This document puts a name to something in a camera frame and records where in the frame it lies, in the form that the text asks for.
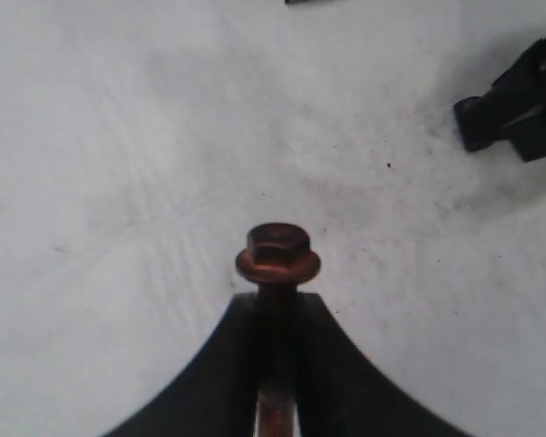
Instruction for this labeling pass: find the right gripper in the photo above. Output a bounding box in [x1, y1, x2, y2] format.
[453, 0, 546, 164]

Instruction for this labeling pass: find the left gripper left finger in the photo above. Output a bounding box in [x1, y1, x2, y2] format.
[100, 293, 260, 437]

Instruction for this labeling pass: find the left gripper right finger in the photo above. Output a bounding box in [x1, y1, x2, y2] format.
[298, 293, 457, 437]

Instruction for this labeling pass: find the copper flange hex bolt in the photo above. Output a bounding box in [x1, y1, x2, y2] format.
[235, 221, 321, 437]

